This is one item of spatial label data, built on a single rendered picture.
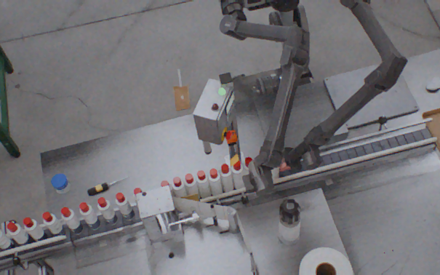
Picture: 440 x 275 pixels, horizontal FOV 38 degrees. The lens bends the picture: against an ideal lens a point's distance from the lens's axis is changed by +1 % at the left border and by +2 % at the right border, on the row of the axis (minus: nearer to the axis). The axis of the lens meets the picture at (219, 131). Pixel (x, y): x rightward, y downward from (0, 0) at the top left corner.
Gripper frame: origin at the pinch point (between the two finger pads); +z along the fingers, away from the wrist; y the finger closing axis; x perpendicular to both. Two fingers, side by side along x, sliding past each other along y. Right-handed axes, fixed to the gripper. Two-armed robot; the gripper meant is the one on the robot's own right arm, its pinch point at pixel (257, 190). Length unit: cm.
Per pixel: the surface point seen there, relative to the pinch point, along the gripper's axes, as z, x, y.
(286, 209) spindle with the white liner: 2.0, -10.0, 8.1
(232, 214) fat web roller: 12.8, -0.9, -11.3
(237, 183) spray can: 24.7, 18.0, -4.4
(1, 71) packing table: 96, 179, -119
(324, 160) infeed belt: 31, 21, 37
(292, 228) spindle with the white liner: 14.9, -12.8, 9.9
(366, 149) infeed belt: 31, 20, 56
